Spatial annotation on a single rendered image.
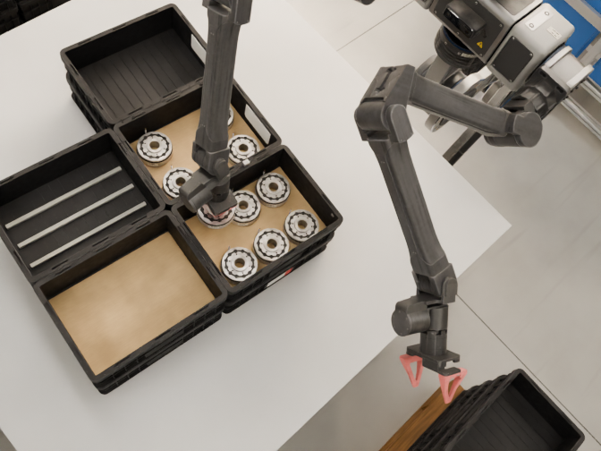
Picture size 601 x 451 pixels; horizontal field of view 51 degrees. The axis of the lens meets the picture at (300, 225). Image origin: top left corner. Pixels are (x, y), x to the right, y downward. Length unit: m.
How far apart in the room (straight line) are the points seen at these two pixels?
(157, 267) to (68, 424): 0.47
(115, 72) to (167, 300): 0.76
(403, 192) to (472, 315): 1.72
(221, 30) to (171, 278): 0.75
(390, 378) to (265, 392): 0.94
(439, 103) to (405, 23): 2.33
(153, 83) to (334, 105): 0.63
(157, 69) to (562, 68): 1.21
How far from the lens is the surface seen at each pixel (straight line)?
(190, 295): 1.79
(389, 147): 1.20
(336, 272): 2.00
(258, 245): 1.82
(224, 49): 1.36
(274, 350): 1.90
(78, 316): 1.79
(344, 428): 2.63
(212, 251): 1.83
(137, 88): 2.09
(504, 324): 2.97
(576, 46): 3.36
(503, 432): 2.31
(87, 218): 1.88
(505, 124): 1.43
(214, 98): 1.40
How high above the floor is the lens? 2.54
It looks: 64 degrees down
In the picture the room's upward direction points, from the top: 24 degrees clockwise
